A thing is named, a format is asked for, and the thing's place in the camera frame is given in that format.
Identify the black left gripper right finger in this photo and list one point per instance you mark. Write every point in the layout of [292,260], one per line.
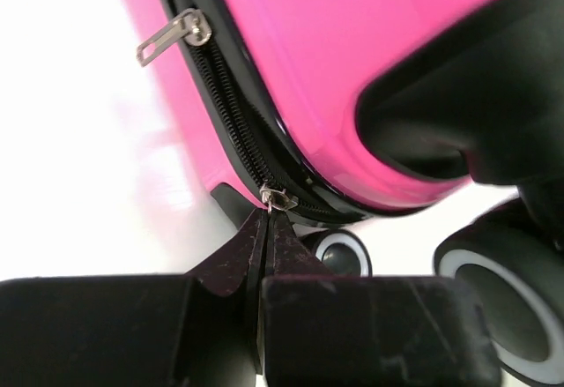
[320,329]

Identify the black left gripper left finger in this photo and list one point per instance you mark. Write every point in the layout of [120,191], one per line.
[191,329]

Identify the pink hard-shell suitcase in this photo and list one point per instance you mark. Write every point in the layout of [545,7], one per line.
[399,138]

